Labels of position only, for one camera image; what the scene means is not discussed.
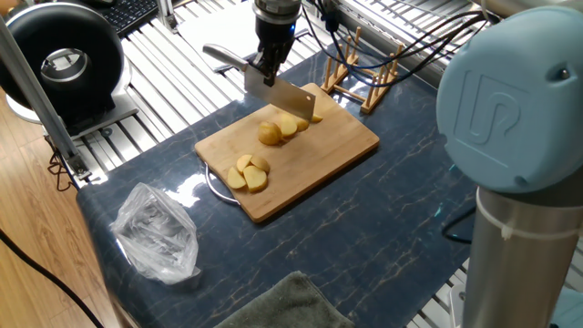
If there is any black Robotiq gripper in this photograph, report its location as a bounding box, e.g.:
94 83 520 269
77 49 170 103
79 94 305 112
252 16 297 87

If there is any steel cleaver knife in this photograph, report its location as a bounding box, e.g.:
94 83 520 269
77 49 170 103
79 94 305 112
202 43 317 122

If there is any white paper pad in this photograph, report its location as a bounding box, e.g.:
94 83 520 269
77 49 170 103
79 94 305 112
176 0 302 73

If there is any potato half with skin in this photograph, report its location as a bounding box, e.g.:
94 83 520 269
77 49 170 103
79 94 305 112
257 120 283 147

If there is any wooden cutting board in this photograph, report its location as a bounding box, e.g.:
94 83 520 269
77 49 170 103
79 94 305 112
194 82 381 224

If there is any wooden peg rack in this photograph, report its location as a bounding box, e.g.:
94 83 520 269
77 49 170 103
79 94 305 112
320 26 405 115

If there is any black keyboard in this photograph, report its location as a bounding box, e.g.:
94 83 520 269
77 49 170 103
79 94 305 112
97 0 160 36

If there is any dark blue marbled mat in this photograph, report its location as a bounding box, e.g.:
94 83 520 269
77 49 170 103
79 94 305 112
76 38 477 328

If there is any clear plastic bag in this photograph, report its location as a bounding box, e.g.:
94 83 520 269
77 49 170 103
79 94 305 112
110 182 201 286

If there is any grey-green towel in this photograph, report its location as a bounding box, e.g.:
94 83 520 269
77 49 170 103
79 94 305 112
213 271 356 328

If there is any perforated aluminium plate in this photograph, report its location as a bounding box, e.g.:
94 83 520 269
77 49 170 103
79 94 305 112
449 284 465 328

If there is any black gripper cable bundle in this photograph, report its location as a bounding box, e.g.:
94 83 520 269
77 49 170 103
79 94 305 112
300 0 488 87

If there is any short aluminium post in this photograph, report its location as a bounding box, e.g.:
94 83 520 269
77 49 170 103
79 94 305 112
157 0 179 34

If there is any slanted aluminium post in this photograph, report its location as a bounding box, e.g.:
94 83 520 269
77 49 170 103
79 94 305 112
0 17 92 181

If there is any tangled black cable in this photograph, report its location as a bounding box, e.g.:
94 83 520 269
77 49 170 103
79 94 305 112
46 136 77 192

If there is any hanging black cable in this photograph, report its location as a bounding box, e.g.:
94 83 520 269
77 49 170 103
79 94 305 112
441 207 477 245

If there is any black ring-shaped device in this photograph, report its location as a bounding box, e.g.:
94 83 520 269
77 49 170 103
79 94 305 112
0 2 140 140

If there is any black floor cable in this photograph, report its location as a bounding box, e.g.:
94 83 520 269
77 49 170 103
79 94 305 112
0 227 106 328

